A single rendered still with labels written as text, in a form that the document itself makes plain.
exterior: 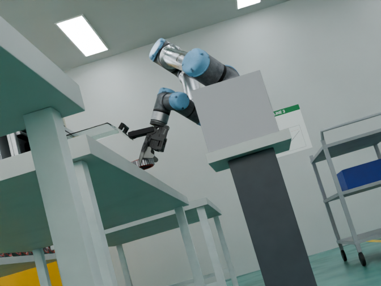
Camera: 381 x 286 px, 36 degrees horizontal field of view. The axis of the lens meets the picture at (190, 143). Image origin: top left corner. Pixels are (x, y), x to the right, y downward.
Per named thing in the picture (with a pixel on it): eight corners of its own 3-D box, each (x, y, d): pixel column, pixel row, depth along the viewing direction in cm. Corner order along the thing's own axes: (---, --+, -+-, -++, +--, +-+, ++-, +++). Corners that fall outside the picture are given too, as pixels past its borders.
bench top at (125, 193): (189, 205, 355) (186, 197, 355) (90, 153, 139) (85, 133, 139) (32, 251, 360) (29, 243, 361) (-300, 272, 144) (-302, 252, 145)
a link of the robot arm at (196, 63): (231, 66, 239) (180, 50, 287) (203, 47, 232) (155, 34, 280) (216, 92, 239) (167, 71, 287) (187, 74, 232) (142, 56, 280)
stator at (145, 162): (157, 166, 258) (154, 158, 258) (152, 163, 247) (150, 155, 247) (132, 173, 258) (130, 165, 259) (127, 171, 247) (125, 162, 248)
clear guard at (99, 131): (133, 140, 282) (130, 128, 283) (122, 131, 259) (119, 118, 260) (69, 159, 284) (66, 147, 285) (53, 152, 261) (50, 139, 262)
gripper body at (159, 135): (160, 151, 249) (168, 123, 251) (141, 146, 250) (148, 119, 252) (163, 154, 256) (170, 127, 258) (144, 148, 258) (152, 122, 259)
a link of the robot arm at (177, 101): (199, 100, 247) (186, 101, 257) (178, 87, 242) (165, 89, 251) (192, 117, 246) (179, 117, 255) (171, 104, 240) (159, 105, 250)
